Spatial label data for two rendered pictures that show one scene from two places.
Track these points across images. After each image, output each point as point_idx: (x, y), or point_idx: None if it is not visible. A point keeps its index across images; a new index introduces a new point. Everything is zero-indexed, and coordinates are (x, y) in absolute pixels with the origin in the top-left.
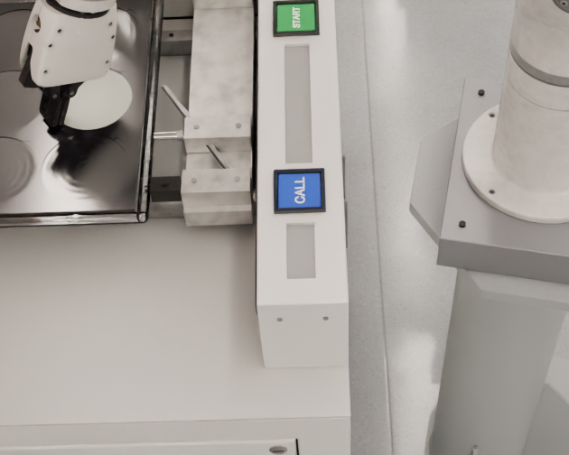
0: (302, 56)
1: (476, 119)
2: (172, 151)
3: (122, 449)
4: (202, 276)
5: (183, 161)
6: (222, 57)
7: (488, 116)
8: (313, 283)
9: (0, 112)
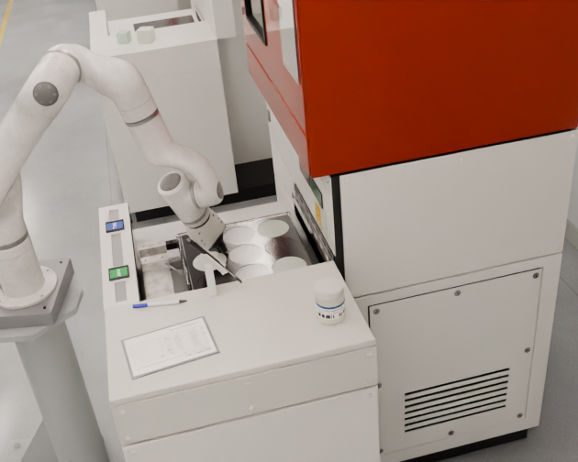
0: (116, 264)
1: (49, 292)
2: (182, 284)
3: None
4: None
5: (176, 282)
6: (160, 292)
7: (43, 294)
8: (109, 209)
9: (245, 250)
